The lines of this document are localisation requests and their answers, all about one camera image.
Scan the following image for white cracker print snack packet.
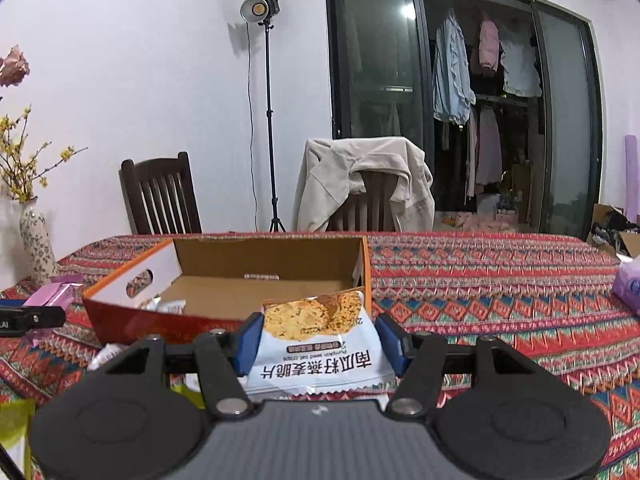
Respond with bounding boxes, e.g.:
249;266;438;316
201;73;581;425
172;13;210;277
246;290;396;395

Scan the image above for floral ceramic vase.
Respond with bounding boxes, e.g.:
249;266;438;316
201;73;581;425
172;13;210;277
19;197;60;286

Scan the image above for green white snack packet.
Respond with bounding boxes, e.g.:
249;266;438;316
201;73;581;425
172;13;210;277
0;399;37;463

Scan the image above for orange cardboard box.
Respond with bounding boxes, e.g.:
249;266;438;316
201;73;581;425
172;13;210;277
82;236;373;346

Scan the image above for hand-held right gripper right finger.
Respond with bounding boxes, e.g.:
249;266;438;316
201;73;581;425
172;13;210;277
375;313;543;421

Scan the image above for brown cardboard carton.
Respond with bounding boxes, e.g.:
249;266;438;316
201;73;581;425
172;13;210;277
587;203;640;258

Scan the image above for beige jacket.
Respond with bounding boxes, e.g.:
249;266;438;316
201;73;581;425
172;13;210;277
291;136;435;233

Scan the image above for wooden chair under jacket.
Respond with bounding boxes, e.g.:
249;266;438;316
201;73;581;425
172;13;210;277
330;170;401;233

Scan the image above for purple rolled mat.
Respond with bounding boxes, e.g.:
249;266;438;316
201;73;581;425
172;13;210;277
624;135;640;216

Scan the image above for hanging white blouse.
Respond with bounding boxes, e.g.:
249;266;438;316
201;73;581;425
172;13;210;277
499;27;543;98

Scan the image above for yellow flower branches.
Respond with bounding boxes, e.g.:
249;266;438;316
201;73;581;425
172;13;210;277
0;105;88;203

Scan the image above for studio light on stand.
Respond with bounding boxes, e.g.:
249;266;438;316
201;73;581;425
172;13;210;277
240;0;287;233

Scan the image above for hanging blue denim shirt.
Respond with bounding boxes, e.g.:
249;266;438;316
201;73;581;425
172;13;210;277
432;10;477;123

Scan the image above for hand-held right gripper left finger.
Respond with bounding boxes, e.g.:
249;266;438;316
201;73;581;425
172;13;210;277
102;312;264;421

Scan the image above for hanging lilac dress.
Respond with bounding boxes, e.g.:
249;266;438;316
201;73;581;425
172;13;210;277
475;105;503;186

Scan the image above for purple tissue pack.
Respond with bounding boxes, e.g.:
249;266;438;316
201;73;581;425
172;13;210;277
612;255;640;317

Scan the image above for pink cloth heap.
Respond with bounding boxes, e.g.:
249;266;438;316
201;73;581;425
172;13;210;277
440;210;518;233

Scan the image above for hanging pink jacket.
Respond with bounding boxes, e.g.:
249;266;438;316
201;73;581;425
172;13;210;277
479;19;501;76

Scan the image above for black framed sliding glass door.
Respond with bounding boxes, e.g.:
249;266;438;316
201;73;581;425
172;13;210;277
324;0;603;241

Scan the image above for pile of snack packets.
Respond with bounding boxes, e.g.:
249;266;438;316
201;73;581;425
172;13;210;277
22;274;206;406

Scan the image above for dark wooden chair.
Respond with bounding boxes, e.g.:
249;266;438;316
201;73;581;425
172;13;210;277
119;151;203;236

